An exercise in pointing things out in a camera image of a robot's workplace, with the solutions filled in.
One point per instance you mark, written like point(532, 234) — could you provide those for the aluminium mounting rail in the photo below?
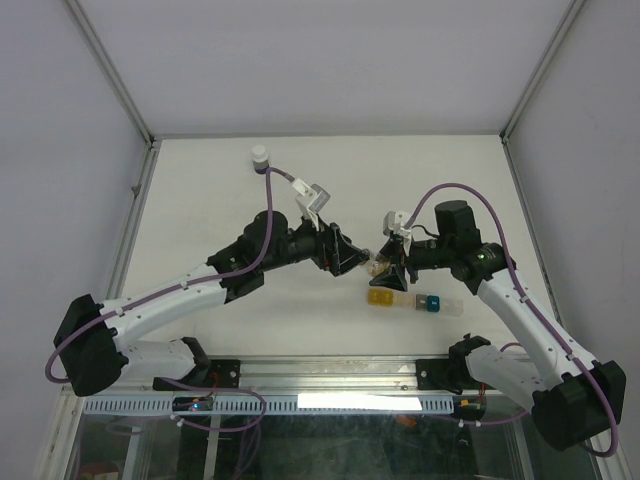
point(286, 375)

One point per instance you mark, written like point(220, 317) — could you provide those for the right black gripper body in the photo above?
point(426, 254)

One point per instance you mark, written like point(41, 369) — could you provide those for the aluminium frame post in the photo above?
point(543, 65)
point(107, 67)

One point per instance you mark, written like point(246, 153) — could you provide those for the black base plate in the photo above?
point(215, 373)
point(435, 372)

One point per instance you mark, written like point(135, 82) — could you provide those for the white cap blue pill bottle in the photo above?
point(260, 159)

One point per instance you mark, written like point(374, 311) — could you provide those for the left aluminium frame post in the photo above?
point(107, 67)

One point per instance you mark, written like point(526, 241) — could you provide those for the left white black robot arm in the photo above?
point(102, 343)

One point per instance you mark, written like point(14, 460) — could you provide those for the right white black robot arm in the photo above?
point(570, 395)

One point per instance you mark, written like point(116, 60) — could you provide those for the right aluminium frame post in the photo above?
point(543, 65)

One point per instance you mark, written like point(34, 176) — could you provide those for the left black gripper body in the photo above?
point(312, 242)

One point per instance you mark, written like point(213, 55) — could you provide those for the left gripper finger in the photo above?
point(342, 267)
point(343, 251)

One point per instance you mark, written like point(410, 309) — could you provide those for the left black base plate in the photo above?
point(215, 373)

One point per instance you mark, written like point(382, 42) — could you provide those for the white slotted cable duct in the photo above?
point(306, 403)

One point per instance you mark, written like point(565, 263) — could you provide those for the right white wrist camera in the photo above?
point(395, 223)

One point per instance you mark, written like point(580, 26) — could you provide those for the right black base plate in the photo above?
point(435, 372)

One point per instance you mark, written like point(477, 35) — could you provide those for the clear bottle yellow pills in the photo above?
point(376, 264)

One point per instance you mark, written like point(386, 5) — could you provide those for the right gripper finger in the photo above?
point(392, 277)
point(393, 250)

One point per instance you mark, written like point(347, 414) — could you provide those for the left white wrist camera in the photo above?
point(310, 199)

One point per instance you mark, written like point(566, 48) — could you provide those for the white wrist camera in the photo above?
point(395, 223)
point(310, 199)

